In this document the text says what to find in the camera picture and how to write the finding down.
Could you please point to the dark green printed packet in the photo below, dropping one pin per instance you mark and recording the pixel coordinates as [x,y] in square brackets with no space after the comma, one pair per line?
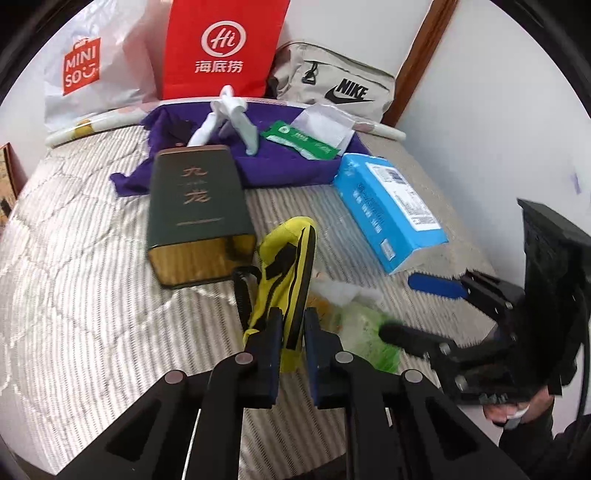
[300,138]

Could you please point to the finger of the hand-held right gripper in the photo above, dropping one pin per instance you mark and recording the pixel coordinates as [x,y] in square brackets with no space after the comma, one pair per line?
[434,284]
[406,334]

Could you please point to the brown wooden frame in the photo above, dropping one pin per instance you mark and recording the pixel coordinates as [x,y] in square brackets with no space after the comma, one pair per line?
[425,46]

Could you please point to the red paper bag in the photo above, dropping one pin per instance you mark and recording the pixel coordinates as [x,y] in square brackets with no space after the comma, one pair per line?
[184,46]

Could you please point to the beige sports bag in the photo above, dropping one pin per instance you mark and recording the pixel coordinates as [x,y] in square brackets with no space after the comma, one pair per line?
[295,64]

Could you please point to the white plastic shopping bag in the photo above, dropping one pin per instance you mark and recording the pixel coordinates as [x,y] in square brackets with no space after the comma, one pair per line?
[115,69]

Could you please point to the pale grey sock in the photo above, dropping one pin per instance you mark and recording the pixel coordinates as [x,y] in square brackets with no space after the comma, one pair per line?
[247,134]

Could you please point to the purple cloth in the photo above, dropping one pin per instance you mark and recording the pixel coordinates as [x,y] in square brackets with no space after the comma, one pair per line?
[277,170]

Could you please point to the brown patterned picture frame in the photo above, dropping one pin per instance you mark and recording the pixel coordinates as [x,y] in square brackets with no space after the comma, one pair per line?
[7,184]

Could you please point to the light green plastic bag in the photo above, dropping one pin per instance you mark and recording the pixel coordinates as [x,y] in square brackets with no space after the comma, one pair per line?
[364,323]

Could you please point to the clear plastic bag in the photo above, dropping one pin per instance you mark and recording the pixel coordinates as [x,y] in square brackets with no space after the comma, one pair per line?
[323,122]

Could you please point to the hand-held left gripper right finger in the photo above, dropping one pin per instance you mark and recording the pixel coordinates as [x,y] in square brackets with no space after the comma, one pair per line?
[310,350]

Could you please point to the dark green box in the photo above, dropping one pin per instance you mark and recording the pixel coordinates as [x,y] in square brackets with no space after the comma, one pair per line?
[207,221]

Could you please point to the person's right hand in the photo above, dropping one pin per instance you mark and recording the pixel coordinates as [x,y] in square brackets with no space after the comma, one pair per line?
[526,413]

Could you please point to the blue cardboard box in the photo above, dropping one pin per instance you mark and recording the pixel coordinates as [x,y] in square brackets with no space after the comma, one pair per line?
[369,203]

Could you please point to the person's right forearm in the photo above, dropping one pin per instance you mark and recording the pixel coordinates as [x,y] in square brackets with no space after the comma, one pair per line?
[554,447]

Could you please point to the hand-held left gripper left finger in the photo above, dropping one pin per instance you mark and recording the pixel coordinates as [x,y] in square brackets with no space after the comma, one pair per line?
[277,350]

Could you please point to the yellow pouch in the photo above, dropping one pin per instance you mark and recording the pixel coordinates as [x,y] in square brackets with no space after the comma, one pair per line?
[286,258]

